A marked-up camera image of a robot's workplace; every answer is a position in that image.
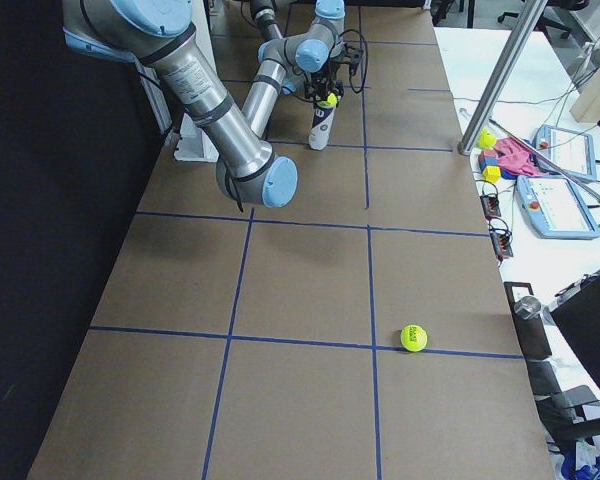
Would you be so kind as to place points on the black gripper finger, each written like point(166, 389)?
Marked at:
point(316, 100)
point(338, 92)

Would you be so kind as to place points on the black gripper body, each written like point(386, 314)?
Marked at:
point(320, 83)

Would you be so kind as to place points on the clear Wilson tennis ball can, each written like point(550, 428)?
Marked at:
point(322, 121)

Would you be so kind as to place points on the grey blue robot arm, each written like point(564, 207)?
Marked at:
point(306, 61)
point(162, 36)

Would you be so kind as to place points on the spare tennis ball right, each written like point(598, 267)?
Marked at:
point(486, 139)

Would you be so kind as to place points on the red block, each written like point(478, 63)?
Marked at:
point(488, 153)

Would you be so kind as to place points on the blue block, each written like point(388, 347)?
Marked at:
point(488, 164)

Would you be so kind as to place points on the yellow cube block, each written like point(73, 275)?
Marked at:
point(492, 176)

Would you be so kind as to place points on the pink cloth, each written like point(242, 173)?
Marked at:
point(514, 159)

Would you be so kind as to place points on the black electronics board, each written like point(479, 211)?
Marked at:
point(501, 238)
point(489, 198)

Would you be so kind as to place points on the far blue teach pendant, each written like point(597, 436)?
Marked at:
point(569, 150)

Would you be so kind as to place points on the blue teach pendant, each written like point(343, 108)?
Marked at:
point(569, 150)
point(554, 209)

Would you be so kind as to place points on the near blue teach pendant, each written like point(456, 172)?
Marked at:
point(554, 209)

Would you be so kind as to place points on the small metal cup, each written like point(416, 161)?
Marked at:
point(527, 308)

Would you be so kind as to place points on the aluminium frame post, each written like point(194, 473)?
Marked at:
point(504, 66)

